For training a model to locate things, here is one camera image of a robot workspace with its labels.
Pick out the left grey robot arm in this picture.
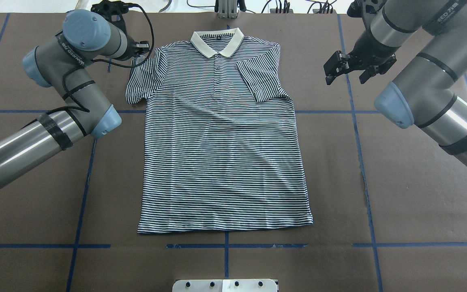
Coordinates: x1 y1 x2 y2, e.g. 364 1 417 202
0 0 137 189

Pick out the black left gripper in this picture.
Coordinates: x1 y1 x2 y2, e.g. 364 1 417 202
91 0 131 33

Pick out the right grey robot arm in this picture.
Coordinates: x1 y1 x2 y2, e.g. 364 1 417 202
323 0 467 166

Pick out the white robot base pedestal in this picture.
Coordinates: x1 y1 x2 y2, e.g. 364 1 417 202
172 279 279 292

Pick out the aluminium frame post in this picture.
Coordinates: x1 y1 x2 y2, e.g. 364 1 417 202
214 0 238 19

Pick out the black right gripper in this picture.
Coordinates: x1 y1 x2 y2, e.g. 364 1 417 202
323 44 397 86

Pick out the navy white striped polo shirt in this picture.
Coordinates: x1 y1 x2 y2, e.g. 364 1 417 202
126 28 313 234

